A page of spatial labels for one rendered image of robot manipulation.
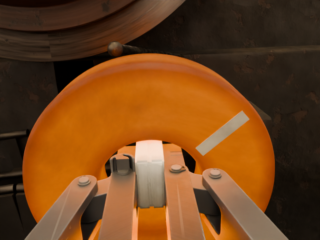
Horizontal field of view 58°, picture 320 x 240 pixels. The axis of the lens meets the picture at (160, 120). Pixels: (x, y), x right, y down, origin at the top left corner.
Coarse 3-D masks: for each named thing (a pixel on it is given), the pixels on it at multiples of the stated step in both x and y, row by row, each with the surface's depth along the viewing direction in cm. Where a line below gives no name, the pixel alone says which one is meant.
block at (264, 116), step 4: (252, 104) 43; (256, 108) 41; (260, 112) 39; (264, 112) 40; (260, 116) 38; (264, 116) 38; (268, 116) 38; (264, 120) 37; (268, 120) 37; (268, 124) 37; (272, 124) 38; (268, 128) 37; (268, 132) 38
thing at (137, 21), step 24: (144, 0) 32; (168, 0) 32; (96, 24) 33; (120, 24) 33; (144, 24) 33; (0, 48) 33; (24, 48) 34; (48, 48) 34; (72, 48) 34; (96, 48) 34
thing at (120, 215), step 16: (112, 160) 14; (128, 160) 14; (112, 176) 14; (128, 176) 14; (112, 192) 13; (128, 192) 13; (112, 208) 12; (128, 208) 12; (112, 224) 11; (128, 224) 11
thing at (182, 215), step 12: (168, 168) 14; (180, 168) 14; (168, 180) 13; (180, 180) 13; (168, 192) 13; (180, 192) 13; (192, 192) 13; (168, 204) 12; (180, 204) 12; (192, 204) 12; (168, 216) 12; (180, 216) 11; (192, 216) 11; (168, 228) 12; (180, 228) 11; (192, 228) 11
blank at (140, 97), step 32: (128, 64) 15; (160, 64) 15; (192, 64) 16; (64, 96) 15; (96, 96) 15; (128, 96) 15; (160, 96) 15; (192, 96) 15; (224, 96) 15; (32, 128) 16; (64, 128) 16; (96, 128) 16; (128, 128) 16; (160, 128) 16; (192, 128) 16; (224, 128) 16; (256, 128) 16; (32, 160) 16; (64, 160) 16; (96, 160) 17; (224, 160) 17; (256, 160) 17; (32, 192) 17; (256, 192) 18; (160, 224) 19
